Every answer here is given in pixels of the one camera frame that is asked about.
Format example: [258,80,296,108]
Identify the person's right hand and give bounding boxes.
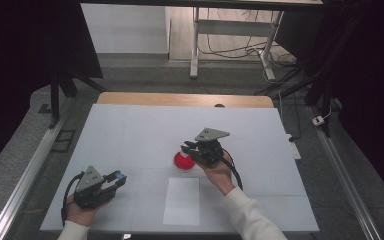
[194,153,237,197]

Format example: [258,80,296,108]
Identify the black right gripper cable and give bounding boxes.
[220,147,245,192]

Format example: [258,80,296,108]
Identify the white metal desk frame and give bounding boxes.
[189,6,285,82]

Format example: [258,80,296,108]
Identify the wooden table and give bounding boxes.
[96,91,275,109]

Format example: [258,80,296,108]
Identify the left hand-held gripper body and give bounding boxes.
[73,165,118,210]

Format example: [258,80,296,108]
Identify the tangle of floor cables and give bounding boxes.
[198,9,298,69]

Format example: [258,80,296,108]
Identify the white paper sheet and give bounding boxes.
[162,177,201,227]

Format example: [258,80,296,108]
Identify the black curtain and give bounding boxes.
[274,0,384,204]
[0,0,105,179]

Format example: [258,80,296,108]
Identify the black power strip cable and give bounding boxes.
[277,89,304,144]

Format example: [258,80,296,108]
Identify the black stand legs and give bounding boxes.
[253,64,336,138]
[37,64,108,130]

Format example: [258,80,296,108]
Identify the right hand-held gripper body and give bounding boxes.
[192,127,231,169]

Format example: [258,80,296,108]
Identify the person's left hand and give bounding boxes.
[63,193,110,228]

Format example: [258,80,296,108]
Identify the white table cover board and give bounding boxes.
[39,103,320,233]

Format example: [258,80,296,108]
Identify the aluminium floor rail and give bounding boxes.
[0,114,68,240]
[307,105,383,240]

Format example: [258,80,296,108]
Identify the white power strip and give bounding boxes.
[287,133,302,161]

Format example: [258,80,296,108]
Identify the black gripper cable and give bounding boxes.
[220,147,245,192]
[60,171,86,228]

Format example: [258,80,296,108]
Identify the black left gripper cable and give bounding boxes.
[60,171,86,228]

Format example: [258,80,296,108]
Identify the round red ink pad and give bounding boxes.
[173,151,197,171]

